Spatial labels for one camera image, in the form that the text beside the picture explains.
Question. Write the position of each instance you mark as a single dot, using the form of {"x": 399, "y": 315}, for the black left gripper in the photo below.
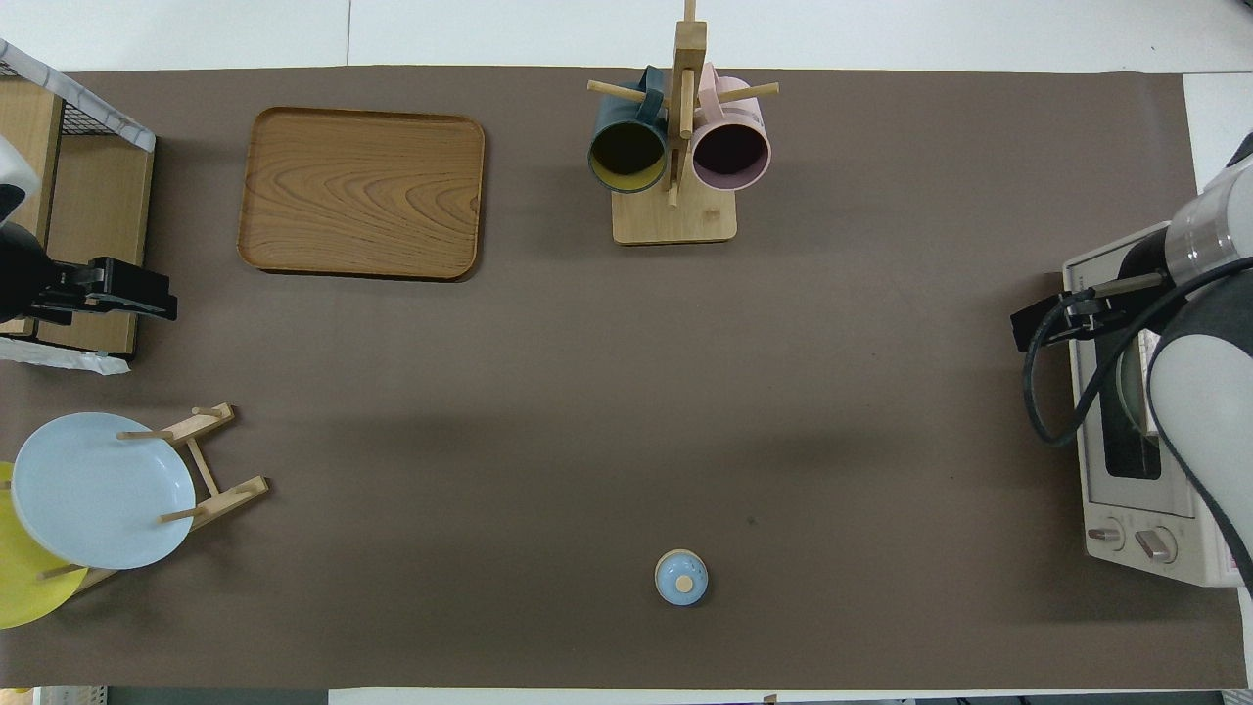
{"x": 24, "y": 269}

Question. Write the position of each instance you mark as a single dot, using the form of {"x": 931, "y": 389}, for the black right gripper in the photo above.
{"x": 1145, "y": 259}

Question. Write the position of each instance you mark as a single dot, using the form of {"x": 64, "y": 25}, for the mint green plate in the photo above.
{"x": 1133, "y": 392}

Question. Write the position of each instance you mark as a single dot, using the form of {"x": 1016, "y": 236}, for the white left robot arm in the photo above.
{"x": 15, "y": 166}

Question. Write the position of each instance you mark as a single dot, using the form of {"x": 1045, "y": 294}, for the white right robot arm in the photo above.
{"x": 1204, "y": 411}

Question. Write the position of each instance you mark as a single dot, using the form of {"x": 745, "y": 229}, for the white toaster oven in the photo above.
{"x": 1126, "y": 534}

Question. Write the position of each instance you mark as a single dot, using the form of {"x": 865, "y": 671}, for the wooden shelf insert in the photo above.
{"x": 98, "y": 206}

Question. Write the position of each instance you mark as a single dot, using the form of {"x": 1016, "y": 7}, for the light blue plate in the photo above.
{"x": 98, "y": 490}

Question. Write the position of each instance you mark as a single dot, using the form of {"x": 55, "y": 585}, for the wooden plate rack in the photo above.
{"x": 220, "y": 497}

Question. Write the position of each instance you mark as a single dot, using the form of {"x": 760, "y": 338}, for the wooden serving tray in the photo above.
{"x": 362, "y": 191}

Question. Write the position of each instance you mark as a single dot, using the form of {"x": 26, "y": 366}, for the yellow plate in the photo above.
{"x": 24, "y": 587}

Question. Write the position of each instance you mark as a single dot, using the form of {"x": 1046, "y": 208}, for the pink mug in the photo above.
{"x": 732, "y": 152}

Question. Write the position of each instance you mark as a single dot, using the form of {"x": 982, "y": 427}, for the wooden mug holder stand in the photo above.
{"x": 675, "y": 220}

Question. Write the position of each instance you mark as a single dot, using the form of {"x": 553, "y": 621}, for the dark teal mug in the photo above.
{"x": 626, "y": 157}

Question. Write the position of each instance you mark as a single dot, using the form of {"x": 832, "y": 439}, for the brown table mat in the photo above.
{"x": 587, "y": 411}

